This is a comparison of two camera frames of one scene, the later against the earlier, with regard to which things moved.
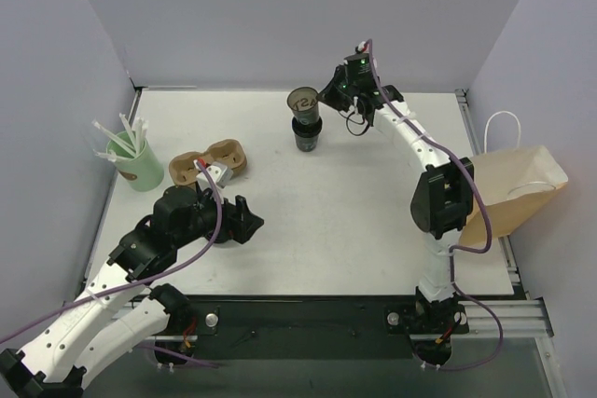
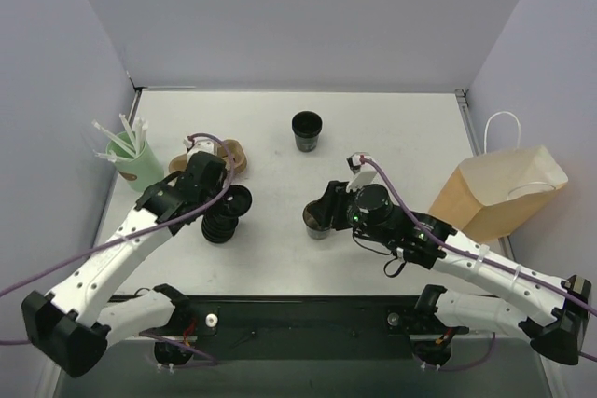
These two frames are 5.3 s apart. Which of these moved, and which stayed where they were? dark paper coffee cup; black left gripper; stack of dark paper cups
Moved: black left gripper; dark paper coffee cup
Stayed: stack of dark paper cups
